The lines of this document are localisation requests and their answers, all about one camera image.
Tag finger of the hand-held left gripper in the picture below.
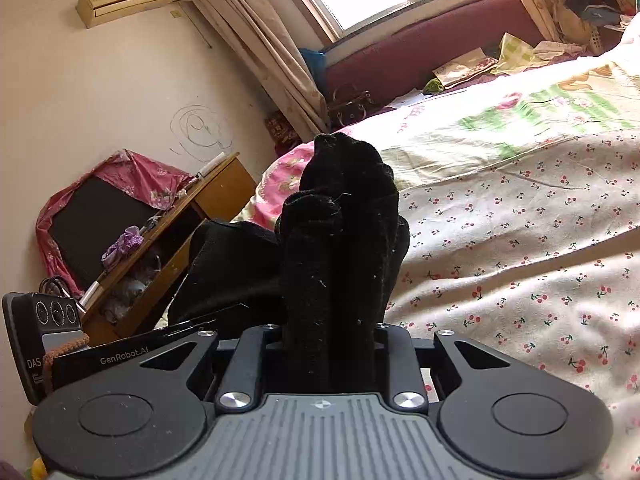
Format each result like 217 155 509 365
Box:
150 303 250 338

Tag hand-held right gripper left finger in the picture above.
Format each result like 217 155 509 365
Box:
140 325 286 409

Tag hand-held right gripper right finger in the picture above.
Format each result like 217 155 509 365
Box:
374 324 502 409

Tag black pants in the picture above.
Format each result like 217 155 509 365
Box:
167 132 411 396

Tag white small tube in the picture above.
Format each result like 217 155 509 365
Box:
79 280 107 306

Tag grey cloth bundle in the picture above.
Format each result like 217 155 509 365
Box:
100 255 162 323

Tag purple crumpled cloth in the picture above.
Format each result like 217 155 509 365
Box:
101 225 146 268

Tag black flat screen television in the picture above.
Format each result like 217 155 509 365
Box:
47 176 163 291

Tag wooden cabinet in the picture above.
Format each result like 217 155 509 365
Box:
80 152 258 346

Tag white paper roll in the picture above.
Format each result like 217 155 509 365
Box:
195 151 227 181

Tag pink floral cloth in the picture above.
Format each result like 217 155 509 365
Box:
36 149 193 301

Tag cherry print bed sheet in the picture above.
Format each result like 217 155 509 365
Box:
385 127 640 480

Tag red patterned box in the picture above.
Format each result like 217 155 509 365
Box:
264 110 301 153

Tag brown handbag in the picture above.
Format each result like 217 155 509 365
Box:
327 85 376 123

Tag blue plastic bag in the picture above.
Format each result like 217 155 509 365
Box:
299 47 328 83

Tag pink floral bed quilt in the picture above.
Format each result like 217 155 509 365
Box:
232 45 640 241

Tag patterned paper bag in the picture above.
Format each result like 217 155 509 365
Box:
432 47 498 88

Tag maroon headboard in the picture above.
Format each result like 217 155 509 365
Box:
322 0 551 111

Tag green checked cloth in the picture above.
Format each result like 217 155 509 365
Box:
492 32 538 73

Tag dark blue clothes pile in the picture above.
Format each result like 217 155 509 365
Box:
567 0 623 26

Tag brown bead bracelet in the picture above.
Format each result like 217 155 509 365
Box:
42 335 92 391

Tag black cable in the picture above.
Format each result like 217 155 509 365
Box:
39 275 83 311

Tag cream wall air conditioner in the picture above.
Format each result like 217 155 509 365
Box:
76 0 187 29

